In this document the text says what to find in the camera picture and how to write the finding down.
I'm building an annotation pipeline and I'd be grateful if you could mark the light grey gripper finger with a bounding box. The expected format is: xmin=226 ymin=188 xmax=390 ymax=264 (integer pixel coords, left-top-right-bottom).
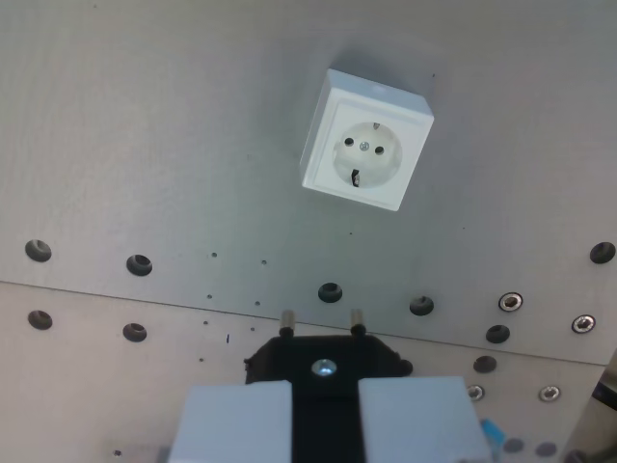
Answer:
xmin=168 ymin=379 xmax=294 ymax=463
xmin=357 ymin=375 xmax=494 ymax=463

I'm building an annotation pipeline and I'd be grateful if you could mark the black two-pin power plug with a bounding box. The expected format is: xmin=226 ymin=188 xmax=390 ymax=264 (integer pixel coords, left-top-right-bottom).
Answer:
xmin=243 ymin=308 xmax=415 ymax=463

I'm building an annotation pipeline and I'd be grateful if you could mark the small blue plastic piece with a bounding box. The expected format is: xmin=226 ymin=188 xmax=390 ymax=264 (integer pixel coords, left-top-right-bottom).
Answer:
xmin=480 ymin=418 xmax=507 ymax=454

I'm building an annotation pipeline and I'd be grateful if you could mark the grey aluminium mounting plate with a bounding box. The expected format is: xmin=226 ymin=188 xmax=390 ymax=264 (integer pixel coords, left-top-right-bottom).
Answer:
xmin=0 ymin=0 xmax=617 ymax=367

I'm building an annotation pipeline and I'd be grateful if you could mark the white wall socket box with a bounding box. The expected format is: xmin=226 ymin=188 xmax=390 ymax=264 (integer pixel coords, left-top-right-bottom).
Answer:
xmin=299 ymin=68 xmax=435 ymax=212

